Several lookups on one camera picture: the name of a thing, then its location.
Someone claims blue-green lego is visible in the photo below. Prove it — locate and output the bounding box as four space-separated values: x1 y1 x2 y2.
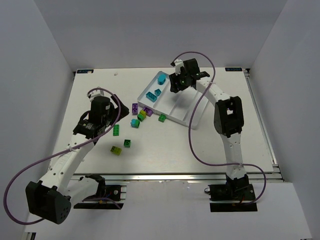
130 119 140 128

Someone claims green lego plate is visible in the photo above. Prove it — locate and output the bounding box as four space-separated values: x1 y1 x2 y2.
113 124 120 137

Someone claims blue long lego brick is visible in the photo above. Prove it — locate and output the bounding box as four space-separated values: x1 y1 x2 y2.
157 74 166 85

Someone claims small blue lego brick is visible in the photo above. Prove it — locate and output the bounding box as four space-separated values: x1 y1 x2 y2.
154 89 162 97

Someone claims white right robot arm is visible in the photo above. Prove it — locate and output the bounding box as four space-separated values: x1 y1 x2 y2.
169 58 248 184

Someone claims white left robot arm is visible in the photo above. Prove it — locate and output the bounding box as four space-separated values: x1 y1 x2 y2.
25 95 130 225

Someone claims purple lego brick left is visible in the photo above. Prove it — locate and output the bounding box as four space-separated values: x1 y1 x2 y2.
131 103 139 116

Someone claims purple lego brick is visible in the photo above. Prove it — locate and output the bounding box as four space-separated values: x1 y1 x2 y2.
131 103 139 116
142 107 153 117

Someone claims yellow-green stacked lego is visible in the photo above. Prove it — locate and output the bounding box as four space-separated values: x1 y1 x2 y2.
137 110 147 122

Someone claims purple lego brick right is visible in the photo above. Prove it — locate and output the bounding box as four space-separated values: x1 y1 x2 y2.
142 107 153 117

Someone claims white divided sorting tray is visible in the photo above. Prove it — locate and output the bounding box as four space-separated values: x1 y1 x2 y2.
137 71 202 127

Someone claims green small square lego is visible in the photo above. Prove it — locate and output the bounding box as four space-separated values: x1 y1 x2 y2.
123 139 132 148

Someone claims blue label sticker right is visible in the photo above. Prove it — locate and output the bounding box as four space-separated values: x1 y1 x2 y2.
224 67 243 72

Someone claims green lego by tray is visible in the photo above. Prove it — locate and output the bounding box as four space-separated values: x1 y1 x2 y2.
158 114 167 123

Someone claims lime lego brick front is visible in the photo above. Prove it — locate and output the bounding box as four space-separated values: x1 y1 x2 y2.
110 146 122 156

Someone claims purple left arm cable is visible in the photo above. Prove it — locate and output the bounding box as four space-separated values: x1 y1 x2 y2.
4 87 123 225

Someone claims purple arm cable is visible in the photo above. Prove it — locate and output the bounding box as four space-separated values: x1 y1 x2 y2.
4 87 123 225
172 51 270 205

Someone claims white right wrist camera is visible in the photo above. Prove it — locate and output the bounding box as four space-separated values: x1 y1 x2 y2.
170 58 184 75

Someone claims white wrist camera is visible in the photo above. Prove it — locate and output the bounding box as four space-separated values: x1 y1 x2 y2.
87 89 105 102
170 58 184 75

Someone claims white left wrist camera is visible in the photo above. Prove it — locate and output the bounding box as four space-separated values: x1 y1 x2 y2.
87 89 105 102

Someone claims aluminium table front rail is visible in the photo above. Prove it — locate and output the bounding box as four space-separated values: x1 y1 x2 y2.
71 172 283 181

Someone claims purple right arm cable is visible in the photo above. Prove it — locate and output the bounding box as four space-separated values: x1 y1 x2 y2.
172 51 270 205

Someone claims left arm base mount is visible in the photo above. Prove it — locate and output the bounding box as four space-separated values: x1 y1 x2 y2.
73 174 127 210

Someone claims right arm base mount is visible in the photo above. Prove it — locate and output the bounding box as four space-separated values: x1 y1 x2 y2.
204 175 258 213

